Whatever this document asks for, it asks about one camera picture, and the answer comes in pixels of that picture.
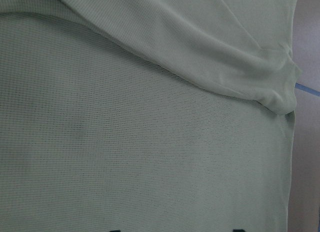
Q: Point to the olive green long-sleeve shirt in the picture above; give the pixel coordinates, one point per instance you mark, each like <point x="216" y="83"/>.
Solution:
<point x="146" y="115"/>

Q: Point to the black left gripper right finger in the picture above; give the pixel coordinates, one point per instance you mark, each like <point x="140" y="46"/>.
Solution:
<point x="239" y="230"/>

